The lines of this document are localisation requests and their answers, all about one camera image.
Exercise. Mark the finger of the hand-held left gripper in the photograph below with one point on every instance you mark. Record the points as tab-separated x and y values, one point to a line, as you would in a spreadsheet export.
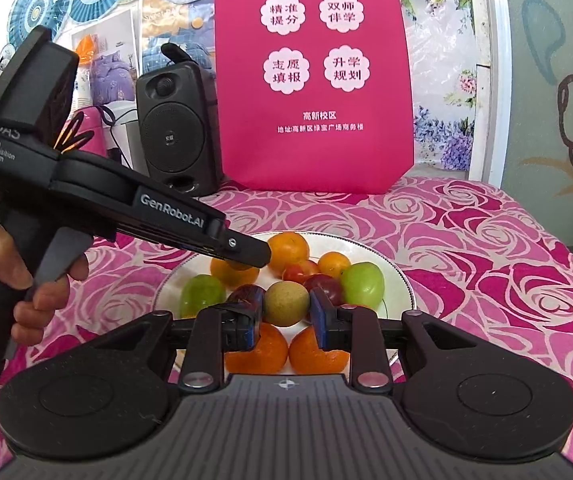
249	252

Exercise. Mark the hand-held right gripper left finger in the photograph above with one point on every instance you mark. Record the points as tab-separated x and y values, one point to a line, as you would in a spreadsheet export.
256	320

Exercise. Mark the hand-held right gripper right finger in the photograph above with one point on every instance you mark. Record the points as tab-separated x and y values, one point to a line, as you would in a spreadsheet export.
316	320

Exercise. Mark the dark purple plum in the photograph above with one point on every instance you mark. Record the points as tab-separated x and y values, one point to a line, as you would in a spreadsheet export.
241	294
331	287

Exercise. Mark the tan round longan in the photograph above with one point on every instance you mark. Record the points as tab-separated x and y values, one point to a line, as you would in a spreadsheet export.
286	302

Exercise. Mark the dark orange tangerine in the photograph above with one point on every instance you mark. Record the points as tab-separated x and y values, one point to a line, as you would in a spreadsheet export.
261	355
311	355

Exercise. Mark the large yellow orange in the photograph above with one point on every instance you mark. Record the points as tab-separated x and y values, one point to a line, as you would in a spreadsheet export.
289	250

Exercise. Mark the red plum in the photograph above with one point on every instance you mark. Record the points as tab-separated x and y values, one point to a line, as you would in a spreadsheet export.
299	271

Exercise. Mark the green plum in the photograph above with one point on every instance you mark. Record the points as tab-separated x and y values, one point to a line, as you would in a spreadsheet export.
201	295
361	282

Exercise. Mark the small yellow orange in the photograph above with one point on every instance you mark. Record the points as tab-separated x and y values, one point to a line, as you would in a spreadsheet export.
334	264

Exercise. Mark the white plate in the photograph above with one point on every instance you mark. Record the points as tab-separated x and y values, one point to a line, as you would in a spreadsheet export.
396	285

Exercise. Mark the pink thermos bottle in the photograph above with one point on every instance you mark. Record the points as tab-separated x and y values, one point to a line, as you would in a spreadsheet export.
97	140

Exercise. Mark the white carton box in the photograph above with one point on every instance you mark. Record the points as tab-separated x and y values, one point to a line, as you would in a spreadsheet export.
126	145

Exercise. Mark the black speaker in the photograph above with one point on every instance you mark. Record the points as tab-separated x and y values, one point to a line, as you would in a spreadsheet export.
171	135

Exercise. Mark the magenta non-woven tote bag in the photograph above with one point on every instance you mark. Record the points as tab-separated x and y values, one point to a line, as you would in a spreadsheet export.
246	150

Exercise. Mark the purple bedding poster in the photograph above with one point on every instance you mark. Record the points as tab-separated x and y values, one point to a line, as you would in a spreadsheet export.
111	75

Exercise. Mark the orange paper cup package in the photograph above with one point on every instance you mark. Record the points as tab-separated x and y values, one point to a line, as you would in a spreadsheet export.
85	50

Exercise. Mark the blue bedding poster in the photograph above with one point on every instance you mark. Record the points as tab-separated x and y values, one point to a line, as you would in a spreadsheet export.
191	55

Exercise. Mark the rose print pink tablecloth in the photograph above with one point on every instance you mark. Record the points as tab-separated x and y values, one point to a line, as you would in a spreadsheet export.
466	240

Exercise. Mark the large blue paper fan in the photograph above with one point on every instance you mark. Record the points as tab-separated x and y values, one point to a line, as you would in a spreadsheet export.
36	5

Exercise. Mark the frosted glass cartoon door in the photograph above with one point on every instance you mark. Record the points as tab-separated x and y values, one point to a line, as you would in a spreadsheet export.
541	160

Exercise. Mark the floral wall sheet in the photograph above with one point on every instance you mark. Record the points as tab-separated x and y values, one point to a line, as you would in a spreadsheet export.
446	110

